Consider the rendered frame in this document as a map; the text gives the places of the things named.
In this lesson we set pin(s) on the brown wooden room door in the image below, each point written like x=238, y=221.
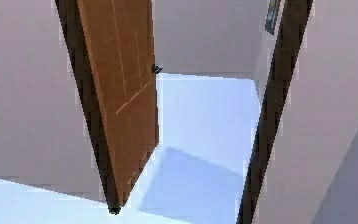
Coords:
x=127, y=100

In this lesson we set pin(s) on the dark brown door frame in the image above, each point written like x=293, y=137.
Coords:
x=273, y=110

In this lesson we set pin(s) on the dark framed wall picture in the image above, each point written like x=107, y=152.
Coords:
x=272, y=15

